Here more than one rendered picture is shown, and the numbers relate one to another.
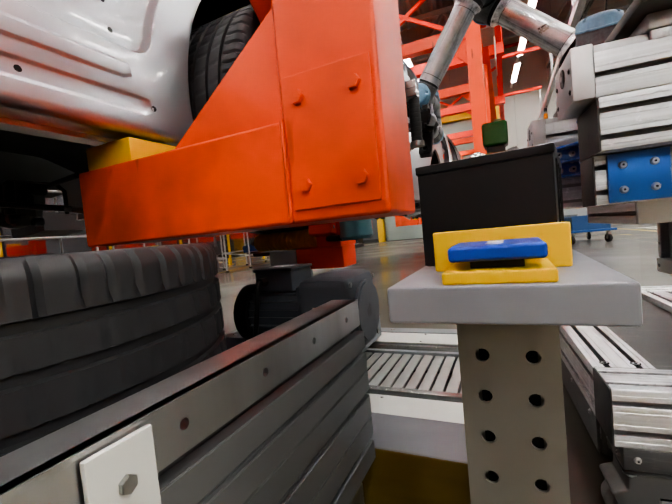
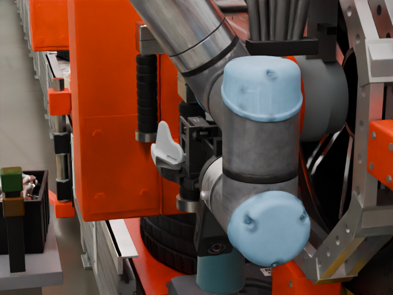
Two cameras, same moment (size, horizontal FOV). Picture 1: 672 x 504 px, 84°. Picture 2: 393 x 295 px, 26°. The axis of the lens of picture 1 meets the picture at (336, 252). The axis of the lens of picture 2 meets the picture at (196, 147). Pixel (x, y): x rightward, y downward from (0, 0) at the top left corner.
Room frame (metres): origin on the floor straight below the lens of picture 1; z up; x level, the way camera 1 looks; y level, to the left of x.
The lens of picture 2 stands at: (2.05, -0.96, 1.16)
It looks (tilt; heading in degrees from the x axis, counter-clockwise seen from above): 17 degrees down; 141
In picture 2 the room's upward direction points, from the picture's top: straight up
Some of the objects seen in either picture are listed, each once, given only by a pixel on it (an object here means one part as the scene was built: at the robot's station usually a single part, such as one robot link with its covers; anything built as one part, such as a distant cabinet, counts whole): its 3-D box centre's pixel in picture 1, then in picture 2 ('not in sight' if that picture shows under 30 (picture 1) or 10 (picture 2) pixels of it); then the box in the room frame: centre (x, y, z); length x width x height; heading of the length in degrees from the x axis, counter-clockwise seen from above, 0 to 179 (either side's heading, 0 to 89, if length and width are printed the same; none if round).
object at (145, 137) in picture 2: not in sight; (147, 95); (0.88, -0.15, 0.83); 0.04 x 0.04 x 0.16
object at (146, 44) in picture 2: not in sight; (164, 35); (0.90, -0.12, 0.93); 0.09 x 0.05 x 0.05; 65
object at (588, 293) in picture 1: (502, 268); (14, 239); (0.46, -0.21, 0.44); 0.43 x 0.17 x 0.03; 155
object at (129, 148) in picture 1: (137, 159); not in sight; (0.84, 0.42, 0.71); 0.14 x 0.14 x 0.05; 65
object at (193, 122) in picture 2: (423, 122); (218, 161); (1.32, -0.35, 0.86); 0.12 x 0.08 x 0.09; 155
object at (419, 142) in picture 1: (415, 121); (192, 152); (1.19, -0.29, 0.83); 0.04 x 0.04 x 0.16
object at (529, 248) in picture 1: (496, 254); not in sight; (0.31, -0.13, 0.47); 0.07 x 0.07 x 0.02; 65
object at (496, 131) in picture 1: (495, 135); (11, 179); (0.64, -0.29, 0.64); 0.04 x 0.04 x 0.04; 65
